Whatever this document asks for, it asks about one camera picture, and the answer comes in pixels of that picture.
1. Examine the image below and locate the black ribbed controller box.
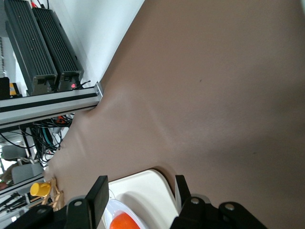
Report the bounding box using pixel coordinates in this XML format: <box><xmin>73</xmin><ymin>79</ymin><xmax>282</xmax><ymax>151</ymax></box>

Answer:
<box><xmin>31</xmin><ymin>7</ymin><xmax>85</xmax><ymax>93</ymax></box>
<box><xmin>4</xmin><ymin>0</ymin><xmax>58</xmax><ymax>96</ymax></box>

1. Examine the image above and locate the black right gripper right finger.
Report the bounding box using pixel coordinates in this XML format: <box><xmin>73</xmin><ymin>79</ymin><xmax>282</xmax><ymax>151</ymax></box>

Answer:
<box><xmin>170</xmin><ymin>175</ymin><xmax>215</xmax><ymax>229</ymax></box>

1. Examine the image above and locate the white round plate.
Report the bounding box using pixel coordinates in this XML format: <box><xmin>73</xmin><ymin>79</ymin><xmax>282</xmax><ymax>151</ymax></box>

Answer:
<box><xmin>104</xmin><ymin>199</ymin><xmax>149</xmax><ymax>229</ymax></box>

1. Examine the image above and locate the aluminium frame beam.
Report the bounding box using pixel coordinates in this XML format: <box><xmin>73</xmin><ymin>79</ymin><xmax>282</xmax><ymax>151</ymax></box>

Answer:
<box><xmin>0</xmin><ymin>82</ymin><xmax>104</xmax><ymax>131</ymax></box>

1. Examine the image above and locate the orange fruit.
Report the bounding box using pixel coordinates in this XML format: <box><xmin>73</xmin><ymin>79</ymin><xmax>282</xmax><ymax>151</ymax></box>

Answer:
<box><xmin>110</xmin><ymin>212</ymin><xmax>142</xmax><ymax>229</ymax></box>

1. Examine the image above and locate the grey chair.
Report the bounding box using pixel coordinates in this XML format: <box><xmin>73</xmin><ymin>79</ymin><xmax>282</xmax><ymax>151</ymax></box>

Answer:
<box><xmin>11</xmin><ymin>164</ymin><xmax>44</xmax><ymax>189</ymax></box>

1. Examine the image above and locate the cream bear print tray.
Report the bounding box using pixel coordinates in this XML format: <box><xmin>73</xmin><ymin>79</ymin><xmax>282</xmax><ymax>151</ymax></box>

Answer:
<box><xmin>102</xmin><ymin>168</ymin><xmax>182</xmax><ymax>229</ymax></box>

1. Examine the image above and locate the wooden drying rack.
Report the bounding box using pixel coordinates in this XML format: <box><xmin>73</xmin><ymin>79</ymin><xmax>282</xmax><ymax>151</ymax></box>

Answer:
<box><xmin>41</xmin><ymin>177</ymin><xmax>65</xmax><ymax>212</ymax></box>

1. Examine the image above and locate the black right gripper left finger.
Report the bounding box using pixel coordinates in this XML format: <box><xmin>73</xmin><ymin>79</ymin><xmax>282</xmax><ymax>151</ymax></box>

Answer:
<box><xmin>64</xmin><ymin>175</ymin><xmax>110</xmax><ymax>229</ymax></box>

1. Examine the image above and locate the yellow cup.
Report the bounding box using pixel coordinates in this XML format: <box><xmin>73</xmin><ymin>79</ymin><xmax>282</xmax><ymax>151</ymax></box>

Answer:
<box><xmin>30</xmin><ymin>182</ymin><xmax>52</xmax><ymax>198</ymax></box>

